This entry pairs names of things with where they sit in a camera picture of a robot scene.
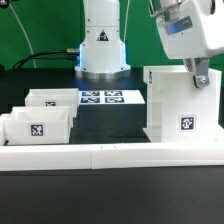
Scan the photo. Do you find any white drawer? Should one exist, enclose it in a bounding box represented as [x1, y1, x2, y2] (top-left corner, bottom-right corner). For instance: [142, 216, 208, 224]
[25, 88, 79, 117]
[4, 106, 73, 145]

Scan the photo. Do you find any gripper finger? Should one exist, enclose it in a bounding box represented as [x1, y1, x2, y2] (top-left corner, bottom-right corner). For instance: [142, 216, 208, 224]
[185, 58, 210, 88]

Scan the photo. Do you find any white thin cable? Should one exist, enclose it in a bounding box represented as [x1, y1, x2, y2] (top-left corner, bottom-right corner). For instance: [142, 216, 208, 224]
[7, 3, 38, 69]

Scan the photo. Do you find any white front fence wall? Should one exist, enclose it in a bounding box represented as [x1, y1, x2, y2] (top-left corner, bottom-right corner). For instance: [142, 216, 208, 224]
[0, 141, 224, 172]

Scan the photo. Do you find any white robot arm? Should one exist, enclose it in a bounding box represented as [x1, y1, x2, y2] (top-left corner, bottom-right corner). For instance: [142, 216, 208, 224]
[75, 0, 224, 88]

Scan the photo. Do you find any white drawer cabinet box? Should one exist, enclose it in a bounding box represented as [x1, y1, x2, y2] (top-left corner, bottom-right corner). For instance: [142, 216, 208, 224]
[143, 65, 221, 142]

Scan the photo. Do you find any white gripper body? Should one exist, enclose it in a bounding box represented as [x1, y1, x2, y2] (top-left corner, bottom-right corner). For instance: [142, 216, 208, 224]
[148, 0, 224, 59]

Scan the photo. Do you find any fiducial marker sheet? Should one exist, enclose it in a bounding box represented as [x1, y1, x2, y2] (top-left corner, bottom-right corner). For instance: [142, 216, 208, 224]
[79, 90, 145, 105]

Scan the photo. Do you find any black cable bundle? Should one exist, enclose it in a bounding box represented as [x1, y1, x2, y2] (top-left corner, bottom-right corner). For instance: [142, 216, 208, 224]
[12, 48, 81, 70]

